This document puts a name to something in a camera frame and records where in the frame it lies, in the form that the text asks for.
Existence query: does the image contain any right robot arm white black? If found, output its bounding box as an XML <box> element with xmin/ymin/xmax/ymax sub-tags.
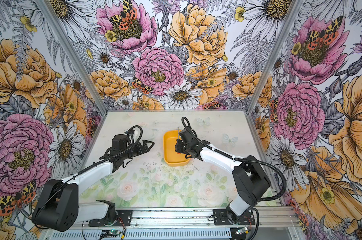
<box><xmin>138</xmin><ymin>131</ymin><xmax>268</xmax><ymax>225</ymax></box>

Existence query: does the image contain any left green circuit board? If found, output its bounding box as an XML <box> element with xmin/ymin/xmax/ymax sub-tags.
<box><xmin>100</xmin><ymin>229</ymin><xmax>123</xmax><ymax>238</ymax></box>

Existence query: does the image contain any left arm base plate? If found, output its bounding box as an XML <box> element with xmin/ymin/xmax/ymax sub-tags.
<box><xmin>89</xmin><ymin>209</ymin><xmax>133</xmax><ymax>227</ymax></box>

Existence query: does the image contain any yellow plastic bin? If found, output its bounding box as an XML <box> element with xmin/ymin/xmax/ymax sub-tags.
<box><xmin>164</xmin><ymin>130</ymin><xmax>190</xmax><ymax>167</ymax></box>

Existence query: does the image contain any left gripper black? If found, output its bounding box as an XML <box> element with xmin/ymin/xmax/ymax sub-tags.
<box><xmin>121</xmin><ymin>139</ymin><xmax>155</xmax><ymax>159</ymax></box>

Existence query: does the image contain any aluminium corner post left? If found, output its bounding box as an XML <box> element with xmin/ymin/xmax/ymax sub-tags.
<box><xmin>36</xmin><ymin>1</ymin><xmax>108</xmax><ymax>117</ymax></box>

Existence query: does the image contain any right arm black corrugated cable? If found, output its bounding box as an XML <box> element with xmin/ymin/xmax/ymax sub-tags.
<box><xmin>180</xmin><ymin>116</ymin><xmax>287</xmax><ymax>202</ymax></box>

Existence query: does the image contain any aluminium corner post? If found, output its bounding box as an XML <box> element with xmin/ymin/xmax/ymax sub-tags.
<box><xmin>36</xmin><ymin>1</ymin><xmax>108</xmax><ymax>117</ymax></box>
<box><xmin>246</xmin><ymin>0</ymin><xmax>304</xmax><ymax>114</ymax></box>

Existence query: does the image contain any green circuit board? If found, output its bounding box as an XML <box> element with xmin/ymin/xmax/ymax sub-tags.
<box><xmin>100</xmin><ymin>229</ymin><xmax>123</xmax><ymax>238</ymax></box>
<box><xmin>236</xmin><ymin>227</ymin><xmax>249</xmax><ymax>235</ymax></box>

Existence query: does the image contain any aluminium front rail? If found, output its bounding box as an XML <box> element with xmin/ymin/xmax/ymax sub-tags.
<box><xmin>38</xmin><ymin>206</ymin><xmax>300</xmax><ymax>232</ymax></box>

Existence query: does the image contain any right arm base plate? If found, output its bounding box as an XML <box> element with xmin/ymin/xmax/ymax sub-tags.
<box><xmin>209</xmin><ymin>209</ymin><xmax>256</xmax><ymax>226</ymax></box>

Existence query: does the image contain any white slotted cable duct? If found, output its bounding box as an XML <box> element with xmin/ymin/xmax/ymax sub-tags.
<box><xmin>48</xmin><ymin>228</ymin><xmax>232</xmax><ymax>240</ymax></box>

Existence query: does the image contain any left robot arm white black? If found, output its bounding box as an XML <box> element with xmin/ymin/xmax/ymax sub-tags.
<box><xmin>32</xmin><ymin>134</ymin><xmax>155</xmax><ymax>232</ymax></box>

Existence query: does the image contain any right green circuit board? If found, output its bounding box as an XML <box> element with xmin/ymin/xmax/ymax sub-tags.
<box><xmin>236</xmin><ymin>227</ymin><xmax>249</xmax><ymax>235</ymax></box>

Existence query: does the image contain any aluminium corner post right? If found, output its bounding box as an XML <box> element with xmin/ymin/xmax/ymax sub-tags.
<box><xmin>246</xmin><ymin>0</ymin><xmax>304</xmax><ymax>114</ymax></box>

